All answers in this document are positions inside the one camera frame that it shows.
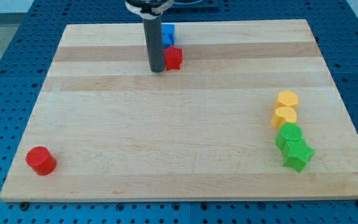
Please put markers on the red cylinder block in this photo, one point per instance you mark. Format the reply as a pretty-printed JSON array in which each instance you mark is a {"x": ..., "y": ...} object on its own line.
[{"x": 41, "y": 161}]

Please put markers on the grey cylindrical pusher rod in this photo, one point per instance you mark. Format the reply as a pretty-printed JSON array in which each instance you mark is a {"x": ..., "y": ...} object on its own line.
[{"x": 154, "y": 43}]

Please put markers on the blue cube block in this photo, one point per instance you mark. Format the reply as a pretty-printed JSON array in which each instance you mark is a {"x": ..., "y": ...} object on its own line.
[{"x": 168, "y": 32}]

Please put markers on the yellow heart block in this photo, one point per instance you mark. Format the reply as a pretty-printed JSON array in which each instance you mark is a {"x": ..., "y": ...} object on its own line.
[{"x": 283, "y": 115}]

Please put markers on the yellow hexagon block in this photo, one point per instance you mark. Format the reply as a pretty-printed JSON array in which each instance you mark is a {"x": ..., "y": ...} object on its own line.
[{"x": 287, "y": 98}]

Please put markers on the green cylinder block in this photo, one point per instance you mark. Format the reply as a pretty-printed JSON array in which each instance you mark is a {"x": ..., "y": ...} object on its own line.
[{"x": 288, "y": 132}]

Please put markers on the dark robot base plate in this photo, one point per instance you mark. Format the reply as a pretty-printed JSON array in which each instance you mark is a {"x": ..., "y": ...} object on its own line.
[{"x": 195, "y": 4}]

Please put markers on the green star block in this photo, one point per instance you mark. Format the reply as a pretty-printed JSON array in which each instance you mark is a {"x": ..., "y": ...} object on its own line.
[{"x": 297, "y": 154}]

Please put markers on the wooden board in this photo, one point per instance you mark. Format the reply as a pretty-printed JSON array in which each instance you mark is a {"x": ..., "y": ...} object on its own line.
[{"x": 120, "y": 133}]

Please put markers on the red star block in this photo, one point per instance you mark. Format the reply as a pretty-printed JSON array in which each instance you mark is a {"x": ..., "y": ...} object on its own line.
[{"x": 173, "y": 58}]

